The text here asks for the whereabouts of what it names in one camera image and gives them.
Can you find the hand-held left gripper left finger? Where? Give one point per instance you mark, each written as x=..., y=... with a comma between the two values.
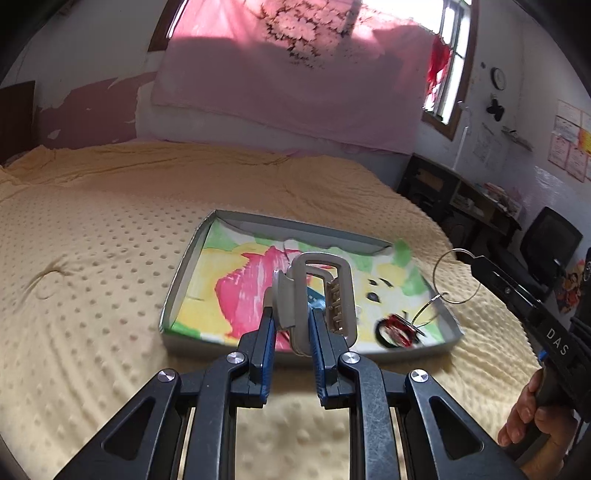
x=267, y=360

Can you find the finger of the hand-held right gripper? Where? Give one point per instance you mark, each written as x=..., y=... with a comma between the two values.
x=505, y=291
x=496, y=272

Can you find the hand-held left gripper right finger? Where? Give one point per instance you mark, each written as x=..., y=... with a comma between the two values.
x=321, y=364

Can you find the grey shallow cardboard box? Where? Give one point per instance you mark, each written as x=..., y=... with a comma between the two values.
x=198, y=348

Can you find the grey blue combination lock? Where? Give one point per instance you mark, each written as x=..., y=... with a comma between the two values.
x=346, y=300

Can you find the person's right hand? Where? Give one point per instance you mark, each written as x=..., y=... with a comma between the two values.
x=521, y=410

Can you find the cartoon printed bag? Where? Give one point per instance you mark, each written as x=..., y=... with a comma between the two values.
x=570, y=286

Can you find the black office chair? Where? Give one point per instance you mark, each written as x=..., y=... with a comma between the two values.
x=549, y=240

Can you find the colourful printed cloth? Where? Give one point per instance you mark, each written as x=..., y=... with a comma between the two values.
x=240, y=286

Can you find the pile of desk clutter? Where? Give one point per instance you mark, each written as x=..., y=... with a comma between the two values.
x=498, y=191

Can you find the dark wooden desk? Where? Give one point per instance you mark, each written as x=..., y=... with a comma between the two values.
x=434, y=180

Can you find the white desk lamp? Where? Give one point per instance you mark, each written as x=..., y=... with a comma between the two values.
x=461, y=138

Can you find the yellow dotted blanket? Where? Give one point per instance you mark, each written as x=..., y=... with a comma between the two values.
x=92, y=277

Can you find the red hanging cloth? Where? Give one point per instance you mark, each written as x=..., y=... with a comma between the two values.
x=438, y=60

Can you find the pink floral cloth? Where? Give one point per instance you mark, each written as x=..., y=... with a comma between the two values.
x=277, y=92

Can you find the wooden headboard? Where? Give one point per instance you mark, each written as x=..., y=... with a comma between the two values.
x=16, y=120

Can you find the white wall chart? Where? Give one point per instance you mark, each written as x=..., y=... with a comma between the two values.
x=487, y=145

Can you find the pink wall certificate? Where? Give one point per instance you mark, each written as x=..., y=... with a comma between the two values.
x=577, y=162
x=561, y=152

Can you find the white wall certificate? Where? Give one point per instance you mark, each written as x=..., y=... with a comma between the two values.
x=566, y=129

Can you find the rainbow wall poster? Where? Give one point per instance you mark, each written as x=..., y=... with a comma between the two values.
x=585, y=138

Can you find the black wall ornament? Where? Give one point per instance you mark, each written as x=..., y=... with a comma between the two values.
x=495, y=109

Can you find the white wall paper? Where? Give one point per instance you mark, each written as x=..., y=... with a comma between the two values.
x=568, y=110

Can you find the round wall clock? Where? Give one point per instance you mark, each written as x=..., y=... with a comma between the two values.
x=498, y=78

